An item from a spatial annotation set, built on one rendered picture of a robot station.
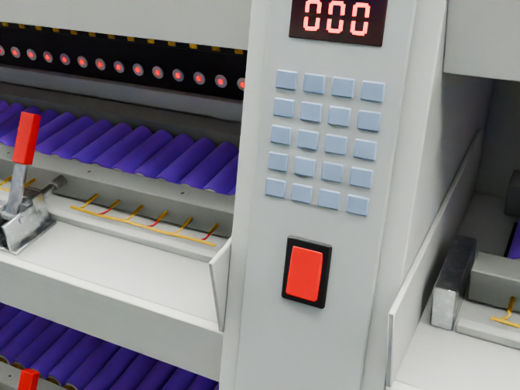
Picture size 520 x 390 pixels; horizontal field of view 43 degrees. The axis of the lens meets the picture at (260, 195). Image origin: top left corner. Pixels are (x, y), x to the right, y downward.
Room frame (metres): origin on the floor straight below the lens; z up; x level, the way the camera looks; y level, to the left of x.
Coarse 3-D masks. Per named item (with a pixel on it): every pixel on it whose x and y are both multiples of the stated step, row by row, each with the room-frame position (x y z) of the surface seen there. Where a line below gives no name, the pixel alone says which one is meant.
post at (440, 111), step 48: (432, 0) 0.30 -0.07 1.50; (432, 48) 0.30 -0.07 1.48; (432, 96) 0.30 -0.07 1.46; (480, 96) 0.42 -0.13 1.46; (240, 144) 0.33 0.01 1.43; (432, 144) 0.31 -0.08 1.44; (240, 192) 0.33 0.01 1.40; (432, 192) 0.33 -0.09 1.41; (240, 240) 0.33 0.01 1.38; (384, 240) 0.30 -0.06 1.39; (240, 288) 0.33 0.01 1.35; (384, 288) 0.30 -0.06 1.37; (384, 336) 0.30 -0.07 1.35; (384, 384) 0.29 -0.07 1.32
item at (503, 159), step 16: (496, 80) 0.47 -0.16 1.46; (512, 80) 0.47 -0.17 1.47; (496, 96) 0.47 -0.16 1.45; (512, 96) 0.47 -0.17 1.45; (496, 112) 0.47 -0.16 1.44; (512, 112) 0.47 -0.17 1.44; (496, 128) 0.47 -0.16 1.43; (512, 128) 0.47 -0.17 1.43; (496, 144) 0.47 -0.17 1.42; (512, 144) 0.47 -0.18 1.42; (496, 160) 0.47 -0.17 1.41; (512, 160) 0.47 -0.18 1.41; (480, 176) 0.47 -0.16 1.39; (496, 176) 0.47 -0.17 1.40; (480, 192) 0.47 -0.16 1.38; (496, 192) 0.47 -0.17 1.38
